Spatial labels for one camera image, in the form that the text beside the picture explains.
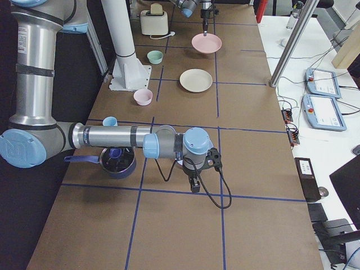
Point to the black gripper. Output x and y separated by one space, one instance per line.
205 12
190 173

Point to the pink plate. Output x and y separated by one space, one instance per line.
209 43

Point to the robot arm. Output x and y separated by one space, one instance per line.
188 7
76 85

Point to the blue plate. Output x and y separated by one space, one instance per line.
180 162

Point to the cream toaster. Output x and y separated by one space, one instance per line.
153 24

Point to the bread slice in toaster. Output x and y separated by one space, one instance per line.
156 9

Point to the cream plate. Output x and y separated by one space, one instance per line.
196 80

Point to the green bowl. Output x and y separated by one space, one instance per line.
155 57

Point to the dark blue saucepan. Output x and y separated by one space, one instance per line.
118 163

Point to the clear water bottle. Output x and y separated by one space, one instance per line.
296 11

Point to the pink bowl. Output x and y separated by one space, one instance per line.
143 97

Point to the light blue cup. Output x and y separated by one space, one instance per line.
110 121

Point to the black box with label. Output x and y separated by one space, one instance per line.
307 179

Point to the far teach pendant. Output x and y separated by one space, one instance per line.
322 82

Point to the teach pendant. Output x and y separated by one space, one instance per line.
322 82
323 113

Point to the near teach pendant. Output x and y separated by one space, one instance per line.
323 113

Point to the black monitor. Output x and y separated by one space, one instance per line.
345 181

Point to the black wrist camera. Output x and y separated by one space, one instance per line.
213 160

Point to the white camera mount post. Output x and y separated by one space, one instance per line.
128 74

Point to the aluminium frame post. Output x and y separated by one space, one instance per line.
292 41

